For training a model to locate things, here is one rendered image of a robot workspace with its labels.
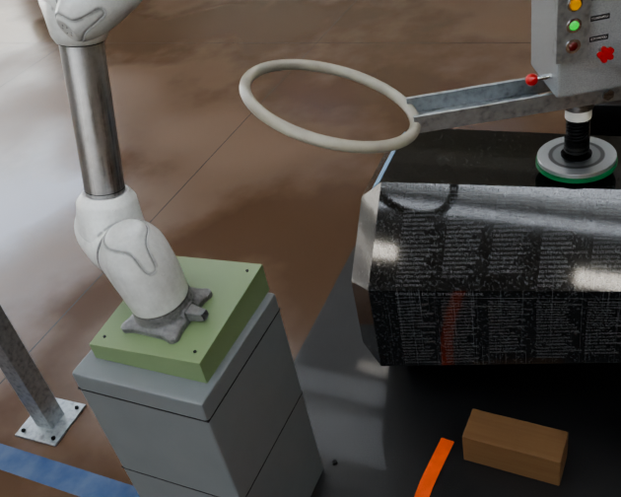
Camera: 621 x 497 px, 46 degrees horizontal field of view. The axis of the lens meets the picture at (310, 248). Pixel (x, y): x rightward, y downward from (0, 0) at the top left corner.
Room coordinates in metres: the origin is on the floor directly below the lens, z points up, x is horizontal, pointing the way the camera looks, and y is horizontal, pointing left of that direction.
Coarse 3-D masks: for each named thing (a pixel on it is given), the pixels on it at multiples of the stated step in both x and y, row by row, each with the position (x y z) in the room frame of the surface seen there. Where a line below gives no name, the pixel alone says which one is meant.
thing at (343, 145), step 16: (272, 64) 1.91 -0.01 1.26; (288, 64) 1.94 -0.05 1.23; (304, 64) 1.96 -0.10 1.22; (320, 64) 1.97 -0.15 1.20; (352, 80) 1.95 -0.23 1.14; (368, 80) 1.92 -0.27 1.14; (400, 96) 1.83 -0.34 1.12; (256, 112) 1.62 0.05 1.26; (416, 112) 1.73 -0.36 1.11; (288, 128) 1.55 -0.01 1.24; (416, 128) 1.64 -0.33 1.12; (320, 144) 1.51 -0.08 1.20; (336, 144) 1.51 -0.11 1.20; (352, 144) 1.51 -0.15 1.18; (368, 144) 1.52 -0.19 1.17; (384, 144) 1.53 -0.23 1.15; (400, 144) 1.55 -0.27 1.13
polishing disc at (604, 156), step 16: (544, 144) 1.79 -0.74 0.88; (560, 144) 1.77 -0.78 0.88; (592, 144) 1.73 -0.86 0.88; (608, 144) 1.71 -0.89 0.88; (544, 160) 1.71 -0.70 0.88; (560, 160) 1.69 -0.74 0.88; (592, 160) 1.66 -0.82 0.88; (608, 160) 1.64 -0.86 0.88; (560, 176) 1.63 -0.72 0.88; (576, 176) 1.60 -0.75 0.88; (592, 176) 1.60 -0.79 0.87
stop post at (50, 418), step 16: (0, 320) 1.99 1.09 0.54; (0, 336) 1.96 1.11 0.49; (16, 336) 2.01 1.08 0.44; (0, 352) 1.96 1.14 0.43; (16, 352) 1.98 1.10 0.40; (0, 368) 1.98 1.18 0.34; (16, 368) 1.95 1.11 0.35; (32, 368) 2.00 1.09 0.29; (16, 384) 1.97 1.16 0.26; (32, 384) 1.97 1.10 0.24; (32, 400) 1.95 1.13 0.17; (48, 400) 1.99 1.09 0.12; (64, 400) 2.08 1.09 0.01; (32, 416) 1.98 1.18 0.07; (48, 416) 1.96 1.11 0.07; (64, 416) 2.00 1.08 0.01; (32, 432) 1.96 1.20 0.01; (48, 432) 1.94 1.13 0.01; (64, 432) 1.92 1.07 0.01
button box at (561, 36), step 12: (564, 0) 1.58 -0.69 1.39; (588, 0) 1.58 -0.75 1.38; (564, 12) 1.58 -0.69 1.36; (576, 12) 1.58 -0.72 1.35; (588, 12) 1.58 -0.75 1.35; (564, 24) 1.58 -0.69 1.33; (588, 24) 1.58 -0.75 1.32; (564, 36) 1.58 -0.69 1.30; (576, 36) 1.58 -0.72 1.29; (588, 36) 1.58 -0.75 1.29; (564, 48) 1.58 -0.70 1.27; (564, 60) 1.58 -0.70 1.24
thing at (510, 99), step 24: (432, 96) 1.78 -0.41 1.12; (456, 96) 1.77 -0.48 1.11; (480, 96) 1.77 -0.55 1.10; (504, 96) 1.76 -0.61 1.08; (528, 96) 1.74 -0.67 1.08; (552, 96) 1.65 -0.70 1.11; (576, 96) 1.64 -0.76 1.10; (600, 96) 1.64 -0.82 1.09; (432, 120) 1.67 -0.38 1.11; (456, 120) 1.66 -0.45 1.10; (480, 120) 1.66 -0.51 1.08
